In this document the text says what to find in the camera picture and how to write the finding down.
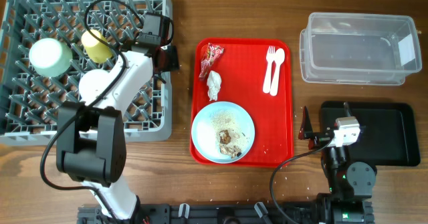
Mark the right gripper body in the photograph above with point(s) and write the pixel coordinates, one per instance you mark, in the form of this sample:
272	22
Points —
319	140

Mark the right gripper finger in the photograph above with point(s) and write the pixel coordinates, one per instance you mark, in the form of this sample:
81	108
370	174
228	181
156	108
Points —
347	110
306	131

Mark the red snack wrapper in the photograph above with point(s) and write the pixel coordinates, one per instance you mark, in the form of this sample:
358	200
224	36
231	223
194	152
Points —
212	53

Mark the white tissue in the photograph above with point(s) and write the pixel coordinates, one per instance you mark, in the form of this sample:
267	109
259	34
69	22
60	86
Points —
214	85

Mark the yellow plastic cup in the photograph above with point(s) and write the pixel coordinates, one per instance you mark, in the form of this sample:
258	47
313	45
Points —
97	51

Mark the light blue plastic bowl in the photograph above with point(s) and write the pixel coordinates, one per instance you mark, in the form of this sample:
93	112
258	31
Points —
92	84

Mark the white plastic fork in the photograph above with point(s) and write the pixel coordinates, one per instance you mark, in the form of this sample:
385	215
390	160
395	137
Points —
270	55

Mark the green plastic bowl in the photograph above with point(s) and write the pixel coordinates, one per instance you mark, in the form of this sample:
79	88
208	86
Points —
50	57

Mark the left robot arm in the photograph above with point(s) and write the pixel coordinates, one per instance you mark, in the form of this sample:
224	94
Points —
91	143

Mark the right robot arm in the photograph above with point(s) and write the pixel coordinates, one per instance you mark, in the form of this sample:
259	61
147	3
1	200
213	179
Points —
350	182

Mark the grey plastic dishwasher rack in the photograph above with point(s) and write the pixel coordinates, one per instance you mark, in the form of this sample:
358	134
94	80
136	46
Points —
30	102

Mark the black plastic tray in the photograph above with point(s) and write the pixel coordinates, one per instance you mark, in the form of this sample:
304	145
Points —
388	136

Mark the clear plastic bin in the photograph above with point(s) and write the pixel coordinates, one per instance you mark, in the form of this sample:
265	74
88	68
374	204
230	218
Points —
359	49

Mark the brown food scraps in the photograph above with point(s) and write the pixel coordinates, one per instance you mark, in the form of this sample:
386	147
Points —
226	146

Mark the red plastic serving tray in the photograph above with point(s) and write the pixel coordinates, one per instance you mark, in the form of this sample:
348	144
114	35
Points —
242	69

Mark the white plastic spoon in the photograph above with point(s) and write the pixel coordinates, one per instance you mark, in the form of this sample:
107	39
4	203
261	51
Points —
279	58

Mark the light blue dinner plate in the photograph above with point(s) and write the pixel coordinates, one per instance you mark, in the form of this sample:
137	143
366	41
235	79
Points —
219	116

